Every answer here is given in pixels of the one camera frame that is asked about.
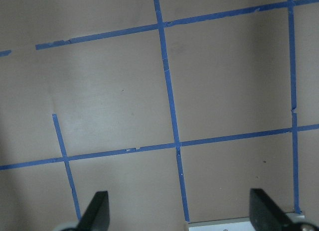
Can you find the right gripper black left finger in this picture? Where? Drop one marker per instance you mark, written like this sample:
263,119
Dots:
97,214

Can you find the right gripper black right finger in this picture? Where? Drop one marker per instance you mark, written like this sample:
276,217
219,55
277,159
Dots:
266,215

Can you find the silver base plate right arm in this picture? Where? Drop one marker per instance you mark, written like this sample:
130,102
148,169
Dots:
237,224

